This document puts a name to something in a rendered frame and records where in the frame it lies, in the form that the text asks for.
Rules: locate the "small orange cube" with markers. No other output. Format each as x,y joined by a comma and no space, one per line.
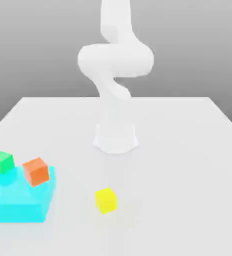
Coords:
36,172

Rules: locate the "small yellow cube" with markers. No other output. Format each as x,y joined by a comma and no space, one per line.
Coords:
106,201

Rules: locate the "large cyan box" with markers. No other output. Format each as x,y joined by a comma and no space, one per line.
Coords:
19,202

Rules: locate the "small green cube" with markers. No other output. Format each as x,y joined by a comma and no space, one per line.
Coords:
2,162

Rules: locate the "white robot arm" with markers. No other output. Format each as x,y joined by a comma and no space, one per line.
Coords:
115,58

